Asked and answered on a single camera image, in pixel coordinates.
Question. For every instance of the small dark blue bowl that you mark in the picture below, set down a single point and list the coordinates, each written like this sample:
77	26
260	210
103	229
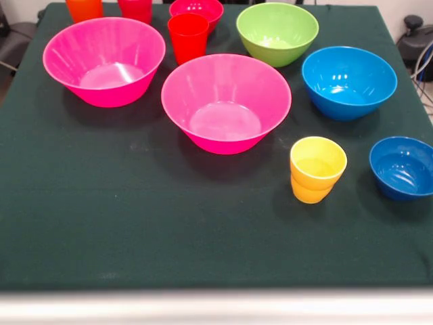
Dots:
402	169

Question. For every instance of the small pink bowl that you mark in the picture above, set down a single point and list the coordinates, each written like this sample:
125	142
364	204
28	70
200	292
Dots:
203	10

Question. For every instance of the green bowl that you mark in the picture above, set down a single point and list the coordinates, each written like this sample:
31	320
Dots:
275	37

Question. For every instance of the dark green table cloth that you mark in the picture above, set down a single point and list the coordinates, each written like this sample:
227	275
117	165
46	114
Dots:
101	203

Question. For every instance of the large pink bowl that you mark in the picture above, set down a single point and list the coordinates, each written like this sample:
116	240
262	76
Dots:
223	98
101	50

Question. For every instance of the yellow cup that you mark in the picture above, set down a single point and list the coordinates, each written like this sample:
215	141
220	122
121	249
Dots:
316	179

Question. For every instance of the red cup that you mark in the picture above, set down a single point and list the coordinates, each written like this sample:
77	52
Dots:
135	10
188	44

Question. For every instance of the light blue bowl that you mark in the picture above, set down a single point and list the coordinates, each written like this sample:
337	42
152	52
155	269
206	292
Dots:
348	84

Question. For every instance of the orange cup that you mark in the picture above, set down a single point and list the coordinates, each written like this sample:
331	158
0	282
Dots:
84	10

